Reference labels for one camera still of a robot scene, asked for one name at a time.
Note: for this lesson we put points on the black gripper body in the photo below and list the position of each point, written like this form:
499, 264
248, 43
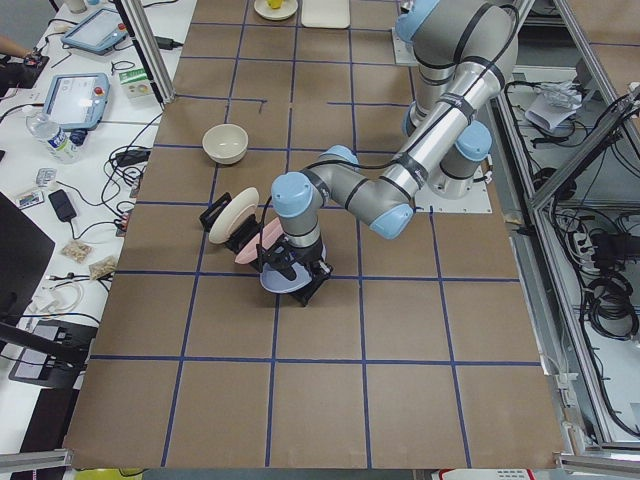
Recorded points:
308, 256

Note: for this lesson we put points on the blue plate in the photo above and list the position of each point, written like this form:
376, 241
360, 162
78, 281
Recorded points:
283, 273

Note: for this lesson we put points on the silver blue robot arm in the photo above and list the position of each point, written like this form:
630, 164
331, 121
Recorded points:
442, 153

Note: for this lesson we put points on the silver blue second robot arm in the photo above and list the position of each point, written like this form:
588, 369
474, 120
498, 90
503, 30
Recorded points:
460, 46

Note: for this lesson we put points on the pink plate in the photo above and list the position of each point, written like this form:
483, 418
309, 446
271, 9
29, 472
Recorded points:
271, 232

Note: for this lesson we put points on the cream plate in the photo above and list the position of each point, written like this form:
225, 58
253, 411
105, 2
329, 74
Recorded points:
234, 211

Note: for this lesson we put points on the white round plate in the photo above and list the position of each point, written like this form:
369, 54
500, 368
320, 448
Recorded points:
275, 10

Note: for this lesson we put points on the cream bowl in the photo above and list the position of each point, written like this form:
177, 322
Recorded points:
225, 144

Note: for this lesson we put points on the green white box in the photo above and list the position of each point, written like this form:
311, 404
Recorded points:
135, 83

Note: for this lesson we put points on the black power adapter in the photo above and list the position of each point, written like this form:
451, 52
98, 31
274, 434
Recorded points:
62, 205

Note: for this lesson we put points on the white rectangular tray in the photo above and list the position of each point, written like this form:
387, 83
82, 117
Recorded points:
327, 14

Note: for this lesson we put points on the clear water bottle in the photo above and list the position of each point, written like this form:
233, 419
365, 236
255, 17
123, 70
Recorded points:
50, 134

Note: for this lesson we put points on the black monitor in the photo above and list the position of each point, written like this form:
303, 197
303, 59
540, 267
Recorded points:
25, 254

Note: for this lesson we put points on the lower teach pendant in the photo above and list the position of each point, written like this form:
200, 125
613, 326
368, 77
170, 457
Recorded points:
77, 101

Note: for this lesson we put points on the teach pendant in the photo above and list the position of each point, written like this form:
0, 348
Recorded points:
77, 101
98, 33

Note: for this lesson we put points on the upper teach pendant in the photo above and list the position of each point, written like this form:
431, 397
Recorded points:
98, 33

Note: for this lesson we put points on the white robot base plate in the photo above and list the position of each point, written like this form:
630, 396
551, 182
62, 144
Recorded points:
460, 195

